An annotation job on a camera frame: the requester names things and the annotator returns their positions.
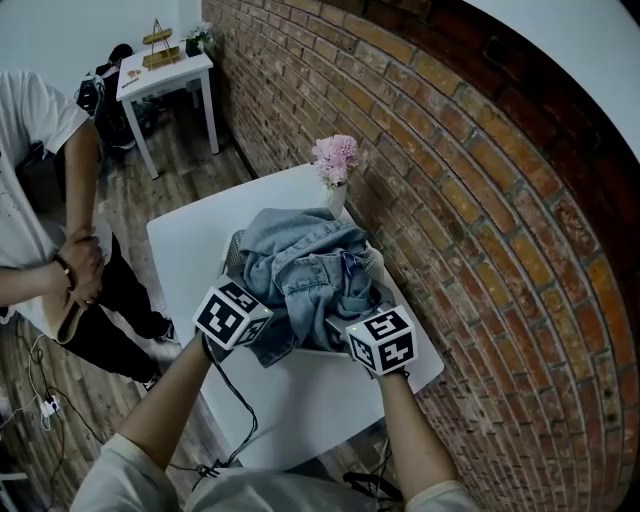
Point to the white vase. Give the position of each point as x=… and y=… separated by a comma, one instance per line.
x=337, y=200

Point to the small white side table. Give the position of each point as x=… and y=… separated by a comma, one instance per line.
x=170, y=75

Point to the white card with red print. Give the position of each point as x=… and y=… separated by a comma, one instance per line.
x=132, y=76

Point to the grey perforated basket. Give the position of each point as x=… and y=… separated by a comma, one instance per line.
x=232, y=256

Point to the blue denim clothes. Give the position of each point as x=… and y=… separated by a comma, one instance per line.
x=295, y=250

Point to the black backpack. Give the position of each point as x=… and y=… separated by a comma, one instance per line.
x=107, y=100

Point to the wooden triangular stand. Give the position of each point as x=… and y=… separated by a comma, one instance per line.
x=160, y=57

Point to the potted plant in black pot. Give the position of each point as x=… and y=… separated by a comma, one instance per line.
x=196, y=42

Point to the white power strip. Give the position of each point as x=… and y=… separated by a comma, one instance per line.
x=50, y=405

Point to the pink flower bouquet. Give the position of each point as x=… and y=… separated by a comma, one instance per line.
x=335, y=155

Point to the person's left forearm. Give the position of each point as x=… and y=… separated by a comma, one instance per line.
x=167, y=397

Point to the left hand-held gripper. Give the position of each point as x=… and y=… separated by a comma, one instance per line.
x=230, y=316

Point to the person's right forearm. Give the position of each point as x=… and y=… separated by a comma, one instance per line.
x=412, y=430

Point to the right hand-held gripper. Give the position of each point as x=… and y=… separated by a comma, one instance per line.
x=382, y=342

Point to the person's beige shirt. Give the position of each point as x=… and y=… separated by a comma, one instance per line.
x=280, y=492

